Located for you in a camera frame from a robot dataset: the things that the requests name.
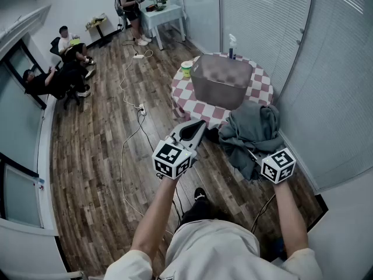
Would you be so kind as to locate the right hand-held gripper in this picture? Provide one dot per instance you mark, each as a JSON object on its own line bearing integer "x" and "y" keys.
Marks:
{"x": 278, "y": 166}

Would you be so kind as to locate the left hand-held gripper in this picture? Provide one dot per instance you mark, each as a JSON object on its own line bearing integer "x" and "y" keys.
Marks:
{"x": 172, "y": 159}

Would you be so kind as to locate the grey clothes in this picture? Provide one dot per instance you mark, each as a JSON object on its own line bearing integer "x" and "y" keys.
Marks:
{"x": 250, "y": 130}

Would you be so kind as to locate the grey plastic basket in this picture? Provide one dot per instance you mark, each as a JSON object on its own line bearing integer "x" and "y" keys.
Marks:
{"x": 221, "y": 77}

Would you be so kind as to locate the person's right forearm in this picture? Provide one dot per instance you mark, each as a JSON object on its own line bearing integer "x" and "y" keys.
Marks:
{"x": 290, "y": 214}

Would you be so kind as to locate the person's left forearm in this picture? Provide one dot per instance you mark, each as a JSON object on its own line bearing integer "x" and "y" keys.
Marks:
{"x": 154, "y": 214}

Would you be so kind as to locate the small black box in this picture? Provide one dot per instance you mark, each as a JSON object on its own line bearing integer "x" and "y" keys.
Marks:
{"x": 149, "y": 8}

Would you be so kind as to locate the person's black shoe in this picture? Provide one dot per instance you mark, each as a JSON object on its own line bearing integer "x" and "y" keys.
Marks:
{"x": 200, "y": 193}

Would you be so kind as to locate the yellow-green paper cup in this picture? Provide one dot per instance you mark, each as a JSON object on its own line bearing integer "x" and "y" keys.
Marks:
{"x": 186, "y": 69}

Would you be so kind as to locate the round table with checkered cloth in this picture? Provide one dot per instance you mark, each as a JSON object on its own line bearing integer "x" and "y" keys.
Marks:
{"x": 262, "y": 89}

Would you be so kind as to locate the person's black trouser leg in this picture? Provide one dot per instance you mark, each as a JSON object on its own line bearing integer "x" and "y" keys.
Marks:
{"x": 201, "y": 211}

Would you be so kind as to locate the clear spray bottle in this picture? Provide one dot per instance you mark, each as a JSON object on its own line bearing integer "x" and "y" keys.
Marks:
{"x": 232, "y": 47}

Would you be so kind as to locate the window blinds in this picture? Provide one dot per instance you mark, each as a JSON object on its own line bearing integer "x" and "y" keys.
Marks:
{"x": 262, "y": 25}
{"x": 335, "y": 83}

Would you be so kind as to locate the person's white shirt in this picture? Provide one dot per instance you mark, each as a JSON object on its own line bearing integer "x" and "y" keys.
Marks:
{"x": 215, "y": 252}

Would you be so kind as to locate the white square table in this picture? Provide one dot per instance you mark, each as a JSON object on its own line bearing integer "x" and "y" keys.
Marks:
{"x": 163, "y": 14}

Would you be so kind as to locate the green plate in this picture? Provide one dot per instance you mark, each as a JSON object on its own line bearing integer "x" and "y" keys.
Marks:
{"x": 160, "y": 7}

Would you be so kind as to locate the black office chair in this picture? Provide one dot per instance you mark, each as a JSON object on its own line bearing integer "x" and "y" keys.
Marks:
{"x": 55, "y": 49}
{"x": 68, "y": 96}

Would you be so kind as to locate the small wooden side table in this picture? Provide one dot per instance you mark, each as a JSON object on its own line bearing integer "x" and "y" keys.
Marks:
{"x": 99, "y": 25}

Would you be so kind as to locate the black framed glass door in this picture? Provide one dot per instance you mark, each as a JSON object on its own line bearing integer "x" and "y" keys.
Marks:
{"x": 20, "y": 66}

